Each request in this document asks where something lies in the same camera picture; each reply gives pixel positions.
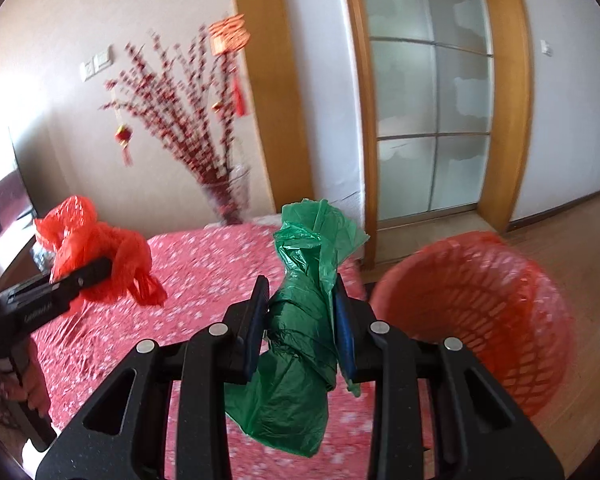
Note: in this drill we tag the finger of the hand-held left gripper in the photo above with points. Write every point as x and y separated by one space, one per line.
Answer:
85 277

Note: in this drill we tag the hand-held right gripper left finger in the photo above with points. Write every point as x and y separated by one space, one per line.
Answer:
254 350

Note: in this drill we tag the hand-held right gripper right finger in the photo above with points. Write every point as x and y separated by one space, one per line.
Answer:
345 340

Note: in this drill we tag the red plastic bag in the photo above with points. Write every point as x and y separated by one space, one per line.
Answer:
110 250

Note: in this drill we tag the green plastic bag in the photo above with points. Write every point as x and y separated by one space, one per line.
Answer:
300 310

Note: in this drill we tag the red basket with plastic liner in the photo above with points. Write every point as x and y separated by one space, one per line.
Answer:
480 310

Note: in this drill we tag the person's left hand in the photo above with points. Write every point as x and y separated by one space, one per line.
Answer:
35 385

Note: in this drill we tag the pink floral tablecloth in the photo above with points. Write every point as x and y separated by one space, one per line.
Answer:
180 310

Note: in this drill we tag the small red knot ornament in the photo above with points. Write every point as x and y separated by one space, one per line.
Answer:
122 134

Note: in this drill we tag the clear glass vase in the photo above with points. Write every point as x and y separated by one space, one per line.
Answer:
227 200

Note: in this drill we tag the red berry branches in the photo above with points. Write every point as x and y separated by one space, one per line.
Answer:
180 125

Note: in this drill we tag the frosted glass wooden door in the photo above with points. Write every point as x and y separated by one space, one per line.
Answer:
420 85

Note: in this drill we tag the red gold tassel ornament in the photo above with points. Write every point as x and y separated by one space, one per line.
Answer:
228 35

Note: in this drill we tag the white double wall switch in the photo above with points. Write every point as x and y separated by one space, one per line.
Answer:
97 62

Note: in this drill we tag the wooden door frame post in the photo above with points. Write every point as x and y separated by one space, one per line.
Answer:
270 85

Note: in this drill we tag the small white wall switch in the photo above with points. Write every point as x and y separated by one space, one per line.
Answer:
546 48

